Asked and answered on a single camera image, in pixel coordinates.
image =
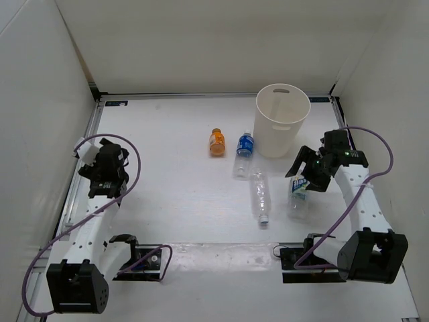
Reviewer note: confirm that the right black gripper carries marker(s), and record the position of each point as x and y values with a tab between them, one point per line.
305	155

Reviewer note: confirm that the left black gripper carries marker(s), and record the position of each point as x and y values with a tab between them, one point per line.
91	172

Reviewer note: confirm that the clear plastic bottle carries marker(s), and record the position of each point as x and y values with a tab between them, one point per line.
260	196

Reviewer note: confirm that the blue label plastic bottle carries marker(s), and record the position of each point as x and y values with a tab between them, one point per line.
243	156

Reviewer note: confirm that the orange plastic bottle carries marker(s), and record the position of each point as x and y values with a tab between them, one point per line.
216	143

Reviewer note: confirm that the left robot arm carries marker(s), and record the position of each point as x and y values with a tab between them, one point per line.
79	283

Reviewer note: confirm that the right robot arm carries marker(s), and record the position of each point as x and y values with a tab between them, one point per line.
360	245

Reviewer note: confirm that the white plastic bin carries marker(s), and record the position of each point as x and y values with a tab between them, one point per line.
280	112

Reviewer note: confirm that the blue table sticker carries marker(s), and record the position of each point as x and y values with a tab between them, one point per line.
116	103

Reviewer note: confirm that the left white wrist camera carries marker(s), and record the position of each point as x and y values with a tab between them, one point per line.
85	151

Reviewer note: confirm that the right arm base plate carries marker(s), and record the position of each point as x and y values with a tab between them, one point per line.
310	271

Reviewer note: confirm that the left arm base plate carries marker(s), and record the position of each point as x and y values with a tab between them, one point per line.
148	270

